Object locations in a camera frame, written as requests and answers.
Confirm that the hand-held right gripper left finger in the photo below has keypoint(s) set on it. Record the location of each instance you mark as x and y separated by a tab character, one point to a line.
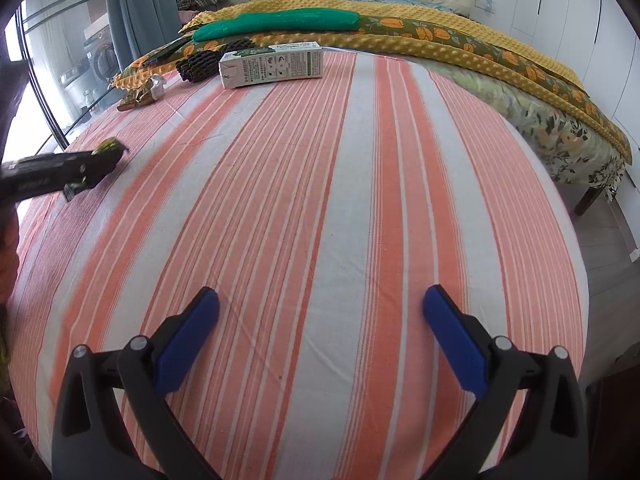
185	342

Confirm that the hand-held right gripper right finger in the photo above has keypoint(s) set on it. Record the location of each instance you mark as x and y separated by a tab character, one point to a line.
457	342

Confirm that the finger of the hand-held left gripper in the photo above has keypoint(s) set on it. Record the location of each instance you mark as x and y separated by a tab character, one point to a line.
76	190
102	165

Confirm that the yellow green wrapper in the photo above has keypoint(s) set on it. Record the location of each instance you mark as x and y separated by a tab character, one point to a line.
107	146

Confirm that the gold green snack packet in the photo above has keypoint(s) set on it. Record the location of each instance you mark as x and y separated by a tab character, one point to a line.
136	99

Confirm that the grey washing machine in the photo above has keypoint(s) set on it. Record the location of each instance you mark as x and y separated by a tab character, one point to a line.
100	57

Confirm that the black phone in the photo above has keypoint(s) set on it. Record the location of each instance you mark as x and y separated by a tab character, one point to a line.
167	54

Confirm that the blue grey curtain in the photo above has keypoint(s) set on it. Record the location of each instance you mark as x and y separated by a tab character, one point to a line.
145	10

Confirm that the orange white striped tablecloth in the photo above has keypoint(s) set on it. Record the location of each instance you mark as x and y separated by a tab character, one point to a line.
310	220

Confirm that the white green milk carton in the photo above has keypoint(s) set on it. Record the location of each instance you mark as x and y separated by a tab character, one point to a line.
272	65

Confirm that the green cushion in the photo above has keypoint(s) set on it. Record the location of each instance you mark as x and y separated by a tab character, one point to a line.
275	22

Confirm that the floral bed sheet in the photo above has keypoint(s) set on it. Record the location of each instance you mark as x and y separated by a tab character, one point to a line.
550	130

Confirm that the yellow floral blanket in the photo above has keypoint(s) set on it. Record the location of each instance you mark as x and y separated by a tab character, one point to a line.
450	35

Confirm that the white wardrobe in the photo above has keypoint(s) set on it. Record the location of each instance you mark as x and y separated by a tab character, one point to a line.
575	20

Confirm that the black glass door frame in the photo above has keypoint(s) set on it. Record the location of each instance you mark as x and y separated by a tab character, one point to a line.
40	75

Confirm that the white wall socket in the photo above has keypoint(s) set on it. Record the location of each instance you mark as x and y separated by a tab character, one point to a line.
484	5

